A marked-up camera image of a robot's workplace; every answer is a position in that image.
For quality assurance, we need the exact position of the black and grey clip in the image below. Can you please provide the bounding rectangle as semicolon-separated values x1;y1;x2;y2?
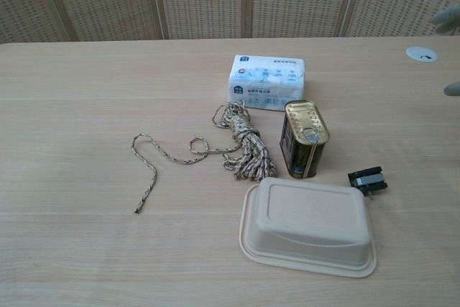
346;165;389;200

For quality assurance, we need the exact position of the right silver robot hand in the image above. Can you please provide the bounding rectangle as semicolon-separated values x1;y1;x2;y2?
431;2;460;98

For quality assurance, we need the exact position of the beige upturned food tray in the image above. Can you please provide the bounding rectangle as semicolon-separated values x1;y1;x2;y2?
239;176;377;279

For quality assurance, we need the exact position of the braided speckled rope bundle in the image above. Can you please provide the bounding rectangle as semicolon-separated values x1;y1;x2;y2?
131;101;278;214

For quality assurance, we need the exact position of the gold and black tin can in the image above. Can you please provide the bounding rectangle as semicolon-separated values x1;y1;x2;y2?
279;99;331;180

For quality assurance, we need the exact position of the white tissue paper pack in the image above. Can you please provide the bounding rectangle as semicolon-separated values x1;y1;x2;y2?
228;53;311;114

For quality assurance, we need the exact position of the grey round table grommet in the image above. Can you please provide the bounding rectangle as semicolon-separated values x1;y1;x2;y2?
405;46;439;64

